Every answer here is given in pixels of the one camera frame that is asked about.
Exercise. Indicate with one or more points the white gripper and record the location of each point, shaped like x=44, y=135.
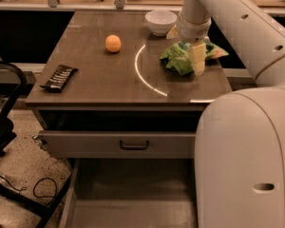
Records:
x=192, y=30

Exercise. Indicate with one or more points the grey top drawer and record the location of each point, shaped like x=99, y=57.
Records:
x=118, y=145

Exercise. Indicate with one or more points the green rice chip bag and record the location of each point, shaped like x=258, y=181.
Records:
x=176, y=57

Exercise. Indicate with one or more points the orange fruit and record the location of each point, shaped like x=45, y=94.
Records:
x=113, y=43

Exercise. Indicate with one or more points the black drawer handle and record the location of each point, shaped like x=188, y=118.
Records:
x=134, y=146

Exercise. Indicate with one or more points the grey open middle drawer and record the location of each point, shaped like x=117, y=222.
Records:
x=131, y=193

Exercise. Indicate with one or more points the black snack bar wrapper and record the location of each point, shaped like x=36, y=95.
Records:
x=59, y=78

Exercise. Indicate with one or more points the white ceramic bowl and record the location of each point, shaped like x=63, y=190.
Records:
x=160, y=21

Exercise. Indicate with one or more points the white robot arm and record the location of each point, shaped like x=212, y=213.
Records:
x=240, y=139

